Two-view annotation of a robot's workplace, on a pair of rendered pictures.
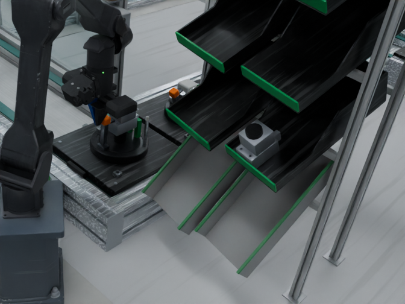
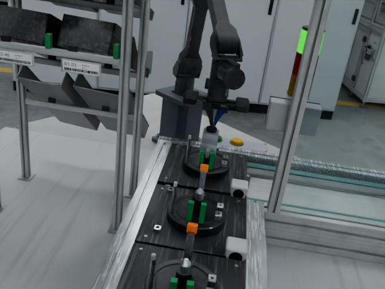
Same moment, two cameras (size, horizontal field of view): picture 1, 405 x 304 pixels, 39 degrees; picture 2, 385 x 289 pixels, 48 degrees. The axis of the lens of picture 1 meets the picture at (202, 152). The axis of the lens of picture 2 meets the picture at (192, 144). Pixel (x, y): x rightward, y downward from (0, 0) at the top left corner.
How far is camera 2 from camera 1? 208 cm
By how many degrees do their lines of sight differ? 112
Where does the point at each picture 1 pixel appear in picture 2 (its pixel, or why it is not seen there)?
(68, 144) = (234, 156)
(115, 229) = not seen: hidden behind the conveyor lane
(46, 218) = (168, 91)
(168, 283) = (110, 160)
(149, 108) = (233, 206)
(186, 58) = not seen: outside the picture
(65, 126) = not seen: hidden behind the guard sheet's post
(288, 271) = (34, 187)
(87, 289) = (148, 147)
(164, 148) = (176, 176)
